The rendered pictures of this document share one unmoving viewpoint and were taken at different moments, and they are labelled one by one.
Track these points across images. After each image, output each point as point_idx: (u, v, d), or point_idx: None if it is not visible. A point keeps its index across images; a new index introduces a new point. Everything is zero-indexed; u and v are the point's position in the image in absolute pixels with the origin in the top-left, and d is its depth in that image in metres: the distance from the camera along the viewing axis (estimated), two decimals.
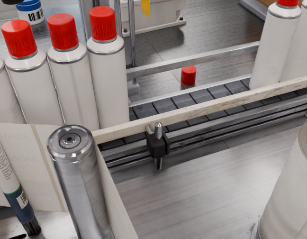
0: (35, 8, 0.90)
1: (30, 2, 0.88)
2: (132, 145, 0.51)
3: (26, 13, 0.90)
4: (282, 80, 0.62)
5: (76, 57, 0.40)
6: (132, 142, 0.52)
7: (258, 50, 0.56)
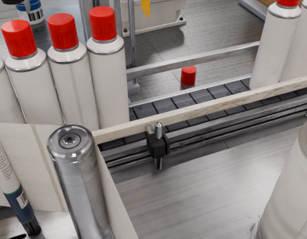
0: (35, 8, 0.90)
1: (30, 2, 0.88)
2: (132, 145, 0.51)
3: (26, 13, 0.90)
4: (282, 80, 0.62)
5: (76, 57, 0.40)
6: (132, 142, 0.52)
7: (258, 50, 0.56)
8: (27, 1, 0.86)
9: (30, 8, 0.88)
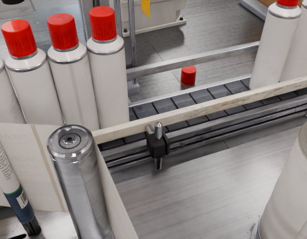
0: None
1: None
2: (132, 145, 0.51)
3: None
4: (282, 80, 0.62)
5: (76, 57, 0.40)
6: (132, 142, 0.52)
7: (258, 50, 0.56)
8: None
9: None
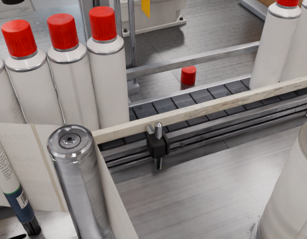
0: None
1: None
2: (132, 145, 0.51)
3: None
4: (282, 80, 0.62)
5: (76, 57, 0.40)
6: (132, 142, 0.52)
7: (258, 50, 0.56)
8: None
9: None
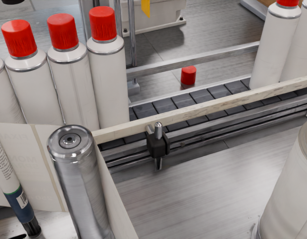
0: None
1: None
2: (132, 145, 0.51)
3: None
4: (282, 80, 0.62)
5: (76, 57, 0.40)
6: (132, 142, 0.52)
7: (258, 50, 0.56)
8: None
9: None
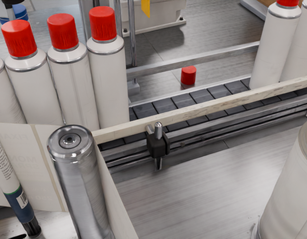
0: None
1: (15, 15, 0.77)
2: (132, 145, 0.51)
3: None
4: (282, 80, 0.62)
5: (76, 57, 0.40)
6: (132, 142, 0.52)
7: (258, 50, 0.56)
8: (13, 15, 0.75)
9: None
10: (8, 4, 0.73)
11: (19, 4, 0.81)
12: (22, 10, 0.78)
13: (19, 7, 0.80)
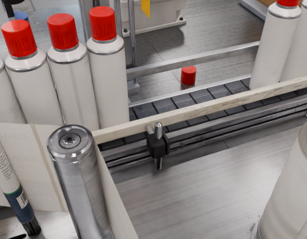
0: None
1: None
2: (132, 145, 0.51)
3: None
4: (282, 80, 0.62)
5: (76, 57, 0.40)
6: (132, 142, 0.52)
7: (258, 50, 0.56)
8: None
9: None
10: (10, 13, 0.75)
11: (21, 12, 0.82)
12: (23, 18, 0.80)
13: (21, 14, 0.81)
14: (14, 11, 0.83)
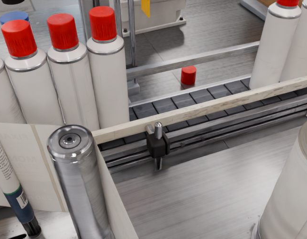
0: None
1: None
2: (132, 145, 0.51)
3: None
4: (282, 80, 0.62)
5: (76, 57, 0.40)
6: (132, 142, 0.52)
7: (258, 50, 0.56)
8: None
9: None
10: None
11: (22, 12, 0.82)
12: (24, 18, 0.80)
13: (22, 14, 0.81)
14: (14, 11, 0.83)
